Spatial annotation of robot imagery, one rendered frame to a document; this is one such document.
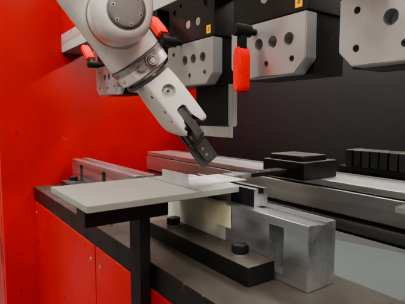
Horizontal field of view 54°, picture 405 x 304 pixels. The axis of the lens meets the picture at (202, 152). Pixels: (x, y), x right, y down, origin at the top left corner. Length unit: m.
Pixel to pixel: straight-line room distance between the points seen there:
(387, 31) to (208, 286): 0.40
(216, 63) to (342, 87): 0.55
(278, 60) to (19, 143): 1.08
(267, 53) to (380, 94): 0.57
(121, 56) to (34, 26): 0.96
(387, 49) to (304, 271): 0.31
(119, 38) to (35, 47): 1.01
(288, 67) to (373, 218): 0.38
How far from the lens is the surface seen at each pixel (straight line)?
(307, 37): 0.54
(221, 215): 0.70
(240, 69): 0.58
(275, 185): 0.97
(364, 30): 0.49
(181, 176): 0.67
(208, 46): 0.70
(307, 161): 0.86
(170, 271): 0.65
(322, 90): 1.21
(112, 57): 0.58
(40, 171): 1.50
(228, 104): 0.70
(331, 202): 0.87
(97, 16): 0.51
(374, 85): 1.12
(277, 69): 0.57
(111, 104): 1.56
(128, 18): 0.50
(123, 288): 0.83
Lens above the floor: 1.12
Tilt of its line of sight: 5 degrees down
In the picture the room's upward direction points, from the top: straight up
